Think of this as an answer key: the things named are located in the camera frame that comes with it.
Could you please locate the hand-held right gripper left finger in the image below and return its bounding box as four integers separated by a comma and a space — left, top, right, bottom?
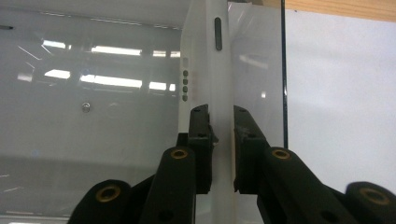
176, 104, 219, 196

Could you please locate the clear grey plastic box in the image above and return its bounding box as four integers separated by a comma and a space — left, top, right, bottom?
0, 0, 290, 224

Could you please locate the wooden table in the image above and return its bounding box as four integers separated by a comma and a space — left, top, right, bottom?
251, 0, 396, 23

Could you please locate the pink phone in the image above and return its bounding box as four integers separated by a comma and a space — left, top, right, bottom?
177, 0, 238, 224

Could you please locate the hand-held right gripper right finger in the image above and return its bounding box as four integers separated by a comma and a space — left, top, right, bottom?
232, 105, 272, 194

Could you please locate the white table mat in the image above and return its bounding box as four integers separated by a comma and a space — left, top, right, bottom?
284, 8, 396, 195

